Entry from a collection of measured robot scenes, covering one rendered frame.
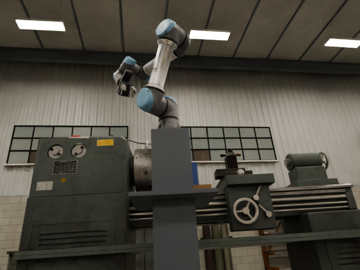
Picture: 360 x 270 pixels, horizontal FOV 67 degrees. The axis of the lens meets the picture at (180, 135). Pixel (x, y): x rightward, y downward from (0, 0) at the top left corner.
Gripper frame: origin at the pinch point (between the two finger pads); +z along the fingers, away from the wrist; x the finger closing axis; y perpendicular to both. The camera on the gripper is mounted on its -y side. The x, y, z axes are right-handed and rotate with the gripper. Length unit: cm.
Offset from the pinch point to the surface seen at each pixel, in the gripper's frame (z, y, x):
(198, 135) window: -602, 254, -474
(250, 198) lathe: 46, 35, -79
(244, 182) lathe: 40, 28, -73
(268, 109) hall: -620, 95, -739
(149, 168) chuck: 1, 49, -29
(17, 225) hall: -515, 596, 27
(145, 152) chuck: -11, 44, -28
